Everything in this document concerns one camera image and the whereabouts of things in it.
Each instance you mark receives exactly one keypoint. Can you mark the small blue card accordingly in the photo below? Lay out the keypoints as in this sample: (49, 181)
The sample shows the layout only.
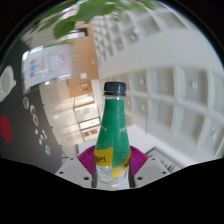
(47, 150)

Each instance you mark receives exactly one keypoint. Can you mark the clear acrylic sign stand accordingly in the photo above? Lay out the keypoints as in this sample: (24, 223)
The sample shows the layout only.
(48, 65)

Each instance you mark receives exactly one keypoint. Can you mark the green drink bottle yellow label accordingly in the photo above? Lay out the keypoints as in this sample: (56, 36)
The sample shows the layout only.
(113, 133)

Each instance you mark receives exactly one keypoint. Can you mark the green potted plant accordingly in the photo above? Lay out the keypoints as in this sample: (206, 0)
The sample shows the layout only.
(63, 28)

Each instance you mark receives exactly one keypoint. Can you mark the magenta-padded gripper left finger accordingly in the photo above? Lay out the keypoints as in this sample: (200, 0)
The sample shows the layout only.
(85, 160)

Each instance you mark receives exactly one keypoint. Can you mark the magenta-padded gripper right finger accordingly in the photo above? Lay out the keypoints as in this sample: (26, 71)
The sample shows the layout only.
(150, 170)

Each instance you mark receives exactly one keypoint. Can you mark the recessed ceiling lights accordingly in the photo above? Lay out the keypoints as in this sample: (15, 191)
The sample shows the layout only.
(141, 81)

